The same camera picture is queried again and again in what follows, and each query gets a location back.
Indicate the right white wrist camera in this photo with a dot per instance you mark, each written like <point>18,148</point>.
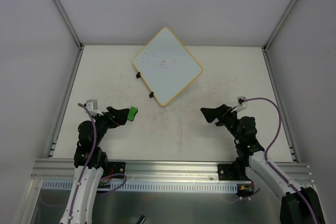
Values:
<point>241,104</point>

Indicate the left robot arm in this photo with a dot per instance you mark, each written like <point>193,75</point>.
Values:
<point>91,162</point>

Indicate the small black object bottom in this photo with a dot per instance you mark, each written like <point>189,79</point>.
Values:
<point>141,220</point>

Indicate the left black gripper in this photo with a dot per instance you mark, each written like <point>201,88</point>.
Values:
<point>111,116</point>

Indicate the aluminium frame post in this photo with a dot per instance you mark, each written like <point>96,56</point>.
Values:
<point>267,58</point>
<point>74,69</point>

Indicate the yellow framed whiteboard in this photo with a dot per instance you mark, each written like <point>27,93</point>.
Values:
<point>167,67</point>

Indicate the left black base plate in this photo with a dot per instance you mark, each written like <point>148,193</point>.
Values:
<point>114,168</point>

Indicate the left aluminium frame post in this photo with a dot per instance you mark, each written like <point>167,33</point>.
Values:
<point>74,69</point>

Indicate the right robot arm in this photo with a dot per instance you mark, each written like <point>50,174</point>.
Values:
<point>297,204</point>

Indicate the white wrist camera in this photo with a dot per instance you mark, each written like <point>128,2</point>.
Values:
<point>92,106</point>
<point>241,104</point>

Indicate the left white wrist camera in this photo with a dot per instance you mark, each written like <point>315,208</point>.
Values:
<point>92,106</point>

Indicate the right aluminium frame post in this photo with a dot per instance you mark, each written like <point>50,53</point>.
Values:
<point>267,58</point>

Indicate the aluminium mounting rail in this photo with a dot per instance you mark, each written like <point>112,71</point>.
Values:
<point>162,171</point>

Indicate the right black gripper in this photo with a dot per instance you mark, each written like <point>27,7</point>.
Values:
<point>223,115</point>

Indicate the white slotted cable duct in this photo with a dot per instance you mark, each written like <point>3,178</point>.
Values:
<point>216,187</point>

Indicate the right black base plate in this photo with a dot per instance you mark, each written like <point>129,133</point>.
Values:
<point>232,172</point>

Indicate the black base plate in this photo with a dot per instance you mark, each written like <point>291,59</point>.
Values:
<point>114,168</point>
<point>232,172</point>

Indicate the green whiteboard eraser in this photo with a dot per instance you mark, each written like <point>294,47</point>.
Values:
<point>132,113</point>

